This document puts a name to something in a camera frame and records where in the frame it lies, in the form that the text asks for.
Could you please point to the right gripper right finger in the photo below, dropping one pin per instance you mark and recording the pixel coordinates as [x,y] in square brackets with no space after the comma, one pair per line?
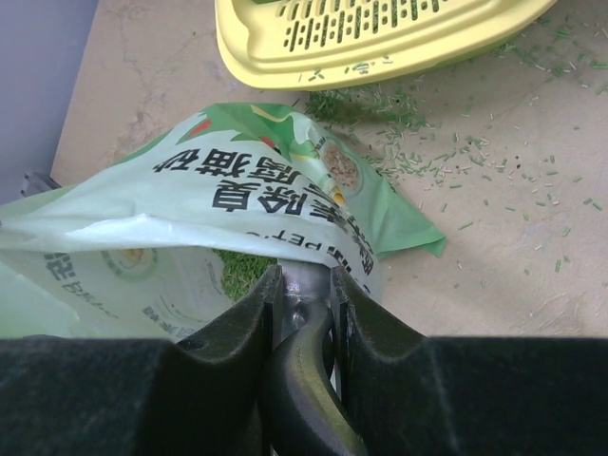
[410,394]

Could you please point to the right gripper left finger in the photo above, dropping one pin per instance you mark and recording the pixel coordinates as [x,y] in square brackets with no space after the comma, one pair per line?
[142,396]

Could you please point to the green cat litter bag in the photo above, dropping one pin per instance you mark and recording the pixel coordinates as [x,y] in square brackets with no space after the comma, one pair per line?
[164,241]

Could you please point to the silver metal scoop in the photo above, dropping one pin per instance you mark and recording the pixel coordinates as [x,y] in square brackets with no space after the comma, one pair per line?
[298,404]

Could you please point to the yellow green litter box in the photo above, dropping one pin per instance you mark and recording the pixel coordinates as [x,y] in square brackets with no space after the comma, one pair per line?
[319,45]

